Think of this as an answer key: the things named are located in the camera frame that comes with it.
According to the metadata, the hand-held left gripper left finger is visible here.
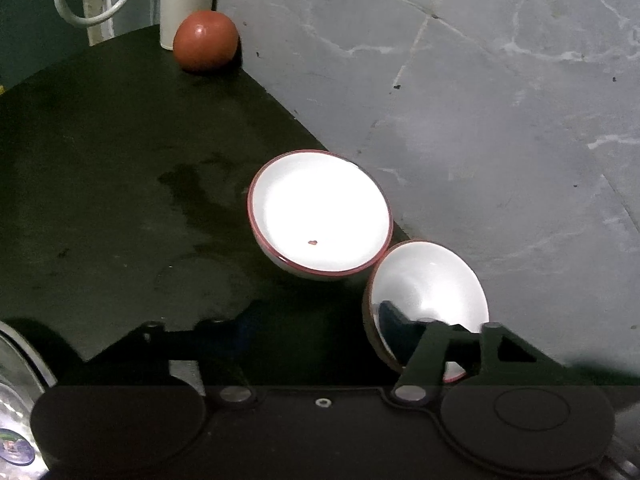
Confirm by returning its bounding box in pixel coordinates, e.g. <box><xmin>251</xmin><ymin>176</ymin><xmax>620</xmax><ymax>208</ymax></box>
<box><xmin>86</xmin><ymin>310</ymin><xmax>258</xmax><ymax>403</ymax></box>

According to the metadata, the white bowl with speck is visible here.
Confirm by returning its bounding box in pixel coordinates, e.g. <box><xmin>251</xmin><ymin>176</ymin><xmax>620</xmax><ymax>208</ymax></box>
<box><xmin>247</xmin><ymin>149</ymin><xmax>394</xmax><ymax>281</ymax></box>

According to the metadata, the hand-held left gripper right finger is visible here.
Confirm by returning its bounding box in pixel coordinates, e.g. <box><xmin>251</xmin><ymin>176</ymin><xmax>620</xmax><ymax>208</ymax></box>
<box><xmin>376</xmin><ymin>299</ymin><xmax>569</xmax><ymax>404</ymax></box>

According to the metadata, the red-brown ball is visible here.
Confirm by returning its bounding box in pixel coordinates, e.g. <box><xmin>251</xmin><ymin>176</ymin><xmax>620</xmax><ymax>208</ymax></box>
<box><xmin>173</xmin><ymin>9</ymin><xmax>240</xmax><ymax>72</ymax></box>

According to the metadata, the white door frame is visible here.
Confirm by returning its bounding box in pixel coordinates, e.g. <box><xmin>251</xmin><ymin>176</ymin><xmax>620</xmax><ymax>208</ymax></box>
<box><xmin>82</xmin><ymin>0</ymin><xmax>119</xmax><ymax>47</ymax></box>

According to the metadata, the large steel plate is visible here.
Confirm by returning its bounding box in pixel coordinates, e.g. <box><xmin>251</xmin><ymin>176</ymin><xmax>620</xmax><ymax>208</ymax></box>
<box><xmin>0</xmin><ymin>319</ymin><xmax>57</xmax><ymax>480</ymax></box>

